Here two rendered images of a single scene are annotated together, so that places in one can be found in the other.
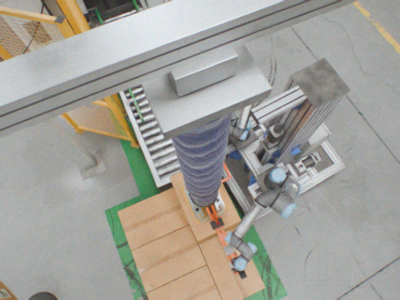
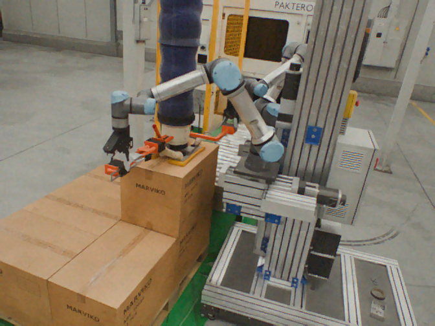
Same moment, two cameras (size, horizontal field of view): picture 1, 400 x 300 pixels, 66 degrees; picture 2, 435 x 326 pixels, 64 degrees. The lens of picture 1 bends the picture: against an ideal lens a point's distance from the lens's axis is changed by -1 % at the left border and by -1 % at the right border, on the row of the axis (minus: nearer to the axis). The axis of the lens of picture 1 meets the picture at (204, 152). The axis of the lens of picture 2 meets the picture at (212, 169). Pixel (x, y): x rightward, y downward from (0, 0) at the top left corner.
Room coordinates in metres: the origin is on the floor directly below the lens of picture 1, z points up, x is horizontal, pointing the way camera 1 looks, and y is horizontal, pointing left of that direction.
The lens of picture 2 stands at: (-0.88, -1.53, 1.80)
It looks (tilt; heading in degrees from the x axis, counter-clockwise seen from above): 25 degrees down; 41
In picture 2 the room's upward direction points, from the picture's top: 6 degrees clockwise
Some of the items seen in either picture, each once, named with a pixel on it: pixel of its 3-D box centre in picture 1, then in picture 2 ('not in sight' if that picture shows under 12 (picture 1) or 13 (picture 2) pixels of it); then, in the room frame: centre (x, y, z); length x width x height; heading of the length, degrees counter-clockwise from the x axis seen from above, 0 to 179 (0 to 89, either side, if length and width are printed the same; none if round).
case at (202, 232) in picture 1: (204, 202); (172, 180); (0.49, 0.01, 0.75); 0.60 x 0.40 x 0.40; 23
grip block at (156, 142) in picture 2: (217, 224); (155, 145); (0.26, -0.08, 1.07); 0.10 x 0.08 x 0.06; 113
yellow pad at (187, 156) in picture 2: (214, 192); (188, 151); (0.53, -0.07, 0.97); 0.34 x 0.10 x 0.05; 23
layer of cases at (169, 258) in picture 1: (189, 249); (107, 240); (0.10, 0.18, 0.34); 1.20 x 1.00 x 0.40; 22
